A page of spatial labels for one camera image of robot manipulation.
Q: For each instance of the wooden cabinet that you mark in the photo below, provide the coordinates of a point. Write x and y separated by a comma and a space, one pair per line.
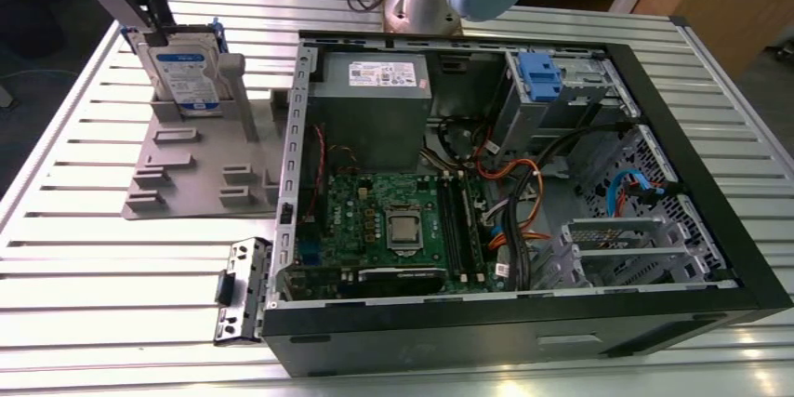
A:
731, 6

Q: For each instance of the blue drive latch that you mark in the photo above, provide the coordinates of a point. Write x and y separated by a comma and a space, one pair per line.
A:
536, 76

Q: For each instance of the grey power supply unit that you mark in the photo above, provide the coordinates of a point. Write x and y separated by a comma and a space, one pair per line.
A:
372, 127

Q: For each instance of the grey plastic parts rack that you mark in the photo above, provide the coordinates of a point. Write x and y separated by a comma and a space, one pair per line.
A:
199, 183

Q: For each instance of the green RAM stick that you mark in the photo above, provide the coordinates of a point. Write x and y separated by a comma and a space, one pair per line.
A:
474, 239

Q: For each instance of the metal optical drive cage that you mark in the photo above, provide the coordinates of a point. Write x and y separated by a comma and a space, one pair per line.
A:
527, 123

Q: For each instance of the silver CPU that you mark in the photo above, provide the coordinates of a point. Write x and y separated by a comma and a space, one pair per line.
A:
404, 228

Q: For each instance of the black graphics card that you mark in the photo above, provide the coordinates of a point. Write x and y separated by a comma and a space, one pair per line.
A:
403, 277

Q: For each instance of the metal disk bay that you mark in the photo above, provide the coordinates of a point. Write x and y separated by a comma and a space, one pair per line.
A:
620, 255

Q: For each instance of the black RAM slot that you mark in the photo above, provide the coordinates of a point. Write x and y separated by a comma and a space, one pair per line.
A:
450, 229

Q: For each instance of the green motherboard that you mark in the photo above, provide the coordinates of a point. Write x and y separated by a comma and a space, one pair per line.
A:
353, 211

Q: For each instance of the hard disk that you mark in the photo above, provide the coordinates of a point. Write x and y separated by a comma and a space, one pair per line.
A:
180, 83

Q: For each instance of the black open PC case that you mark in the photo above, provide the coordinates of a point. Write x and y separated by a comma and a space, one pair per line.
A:
434, 336

